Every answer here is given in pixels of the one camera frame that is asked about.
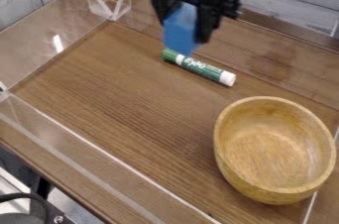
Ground blue rectangular block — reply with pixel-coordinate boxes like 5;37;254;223
162;3;198;56

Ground brown wooden bowl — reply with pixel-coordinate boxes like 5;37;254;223
213;96;336;205

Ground green Expo marker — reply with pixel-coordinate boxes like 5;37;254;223
161;49;237;87

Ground clear acrylic corner bracket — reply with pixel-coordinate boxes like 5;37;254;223
86;0;130;22

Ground black cable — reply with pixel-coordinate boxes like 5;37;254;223
0;191;50;224

